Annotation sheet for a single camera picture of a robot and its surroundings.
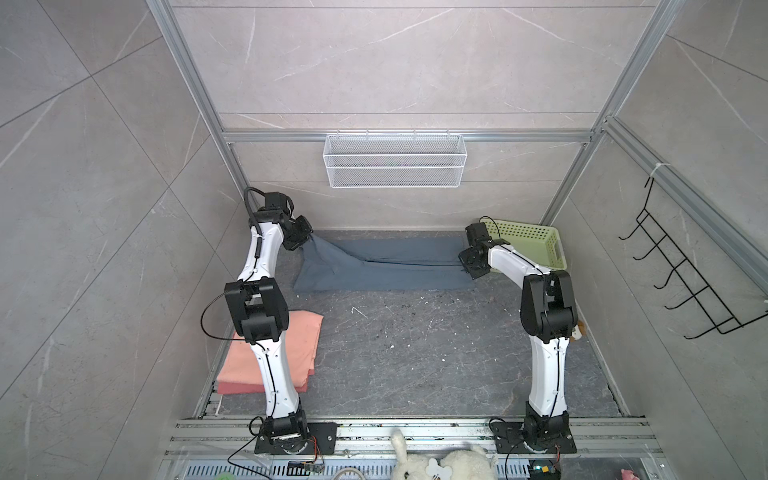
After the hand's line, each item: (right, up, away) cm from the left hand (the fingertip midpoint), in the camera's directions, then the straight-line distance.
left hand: (310, 227), depth 96 cm
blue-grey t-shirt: (+24, -12, +9) cm, 28 cm away
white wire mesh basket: (+28, +23, +5) cm, 36 cm away
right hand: (+52, -11, +10) cm, 54 cm away
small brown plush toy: (+85, -33, -6) cm, 91 cm away
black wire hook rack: (+94, -22, -36) cm, 103 cm away
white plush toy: (+43, -54, -33) cm, 77 cm away
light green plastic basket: (+85, -5, +18) cm, 87 cm away
